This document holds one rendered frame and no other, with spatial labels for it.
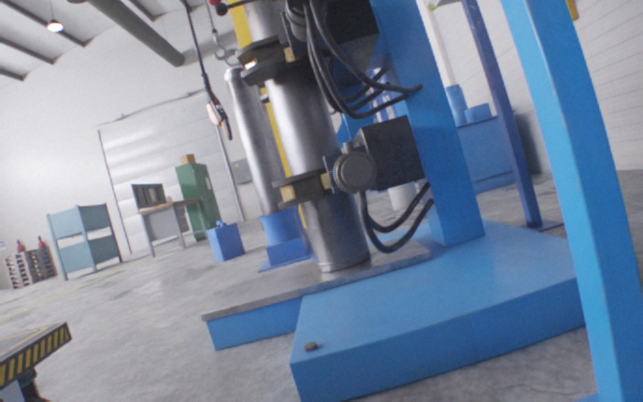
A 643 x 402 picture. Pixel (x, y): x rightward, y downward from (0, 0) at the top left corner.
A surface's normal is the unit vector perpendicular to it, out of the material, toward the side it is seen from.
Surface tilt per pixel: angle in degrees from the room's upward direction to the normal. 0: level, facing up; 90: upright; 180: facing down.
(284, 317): 90
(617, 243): 90
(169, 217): 90
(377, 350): 90
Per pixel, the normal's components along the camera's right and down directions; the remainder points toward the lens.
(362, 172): -0.04, 0.01
